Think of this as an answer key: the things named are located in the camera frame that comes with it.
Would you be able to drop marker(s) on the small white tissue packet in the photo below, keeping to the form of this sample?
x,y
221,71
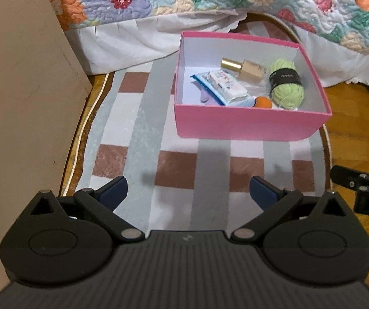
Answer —
x,y
228,85

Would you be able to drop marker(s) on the blue white wet wipes pack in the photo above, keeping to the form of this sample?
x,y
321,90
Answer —
x,y
205,85

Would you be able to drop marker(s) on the pink cardboard box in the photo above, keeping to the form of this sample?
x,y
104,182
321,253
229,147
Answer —
x,y
252,125

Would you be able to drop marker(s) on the orange makeup sponge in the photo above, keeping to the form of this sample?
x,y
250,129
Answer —
x,y
263,103

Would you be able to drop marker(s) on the checkered oval rug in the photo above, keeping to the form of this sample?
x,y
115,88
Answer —
x,y
171,173

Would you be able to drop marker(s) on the beige wooden cabinet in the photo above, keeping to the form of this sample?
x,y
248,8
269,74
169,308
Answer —
x,y
20,103

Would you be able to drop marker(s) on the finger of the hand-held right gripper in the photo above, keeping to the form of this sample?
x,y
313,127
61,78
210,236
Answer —
x,y
345,175

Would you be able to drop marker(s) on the purple plush toy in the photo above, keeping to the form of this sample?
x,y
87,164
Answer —
x,y
208,98

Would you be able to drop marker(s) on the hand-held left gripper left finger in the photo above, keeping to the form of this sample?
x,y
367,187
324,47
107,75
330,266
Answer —
x,y
115,191

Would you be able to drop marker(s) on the beige foundation bottle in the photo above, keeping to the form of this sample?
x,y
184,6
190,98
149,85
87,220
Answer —
x,y
249,69

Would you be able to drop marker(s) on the green yarn ball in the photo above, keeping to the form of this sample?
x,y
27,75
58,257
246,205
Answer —
x,y
286,93

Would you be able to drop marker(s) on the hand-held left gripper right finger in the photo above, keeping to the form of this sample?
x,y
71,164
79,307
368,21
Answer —
x,y
263,191

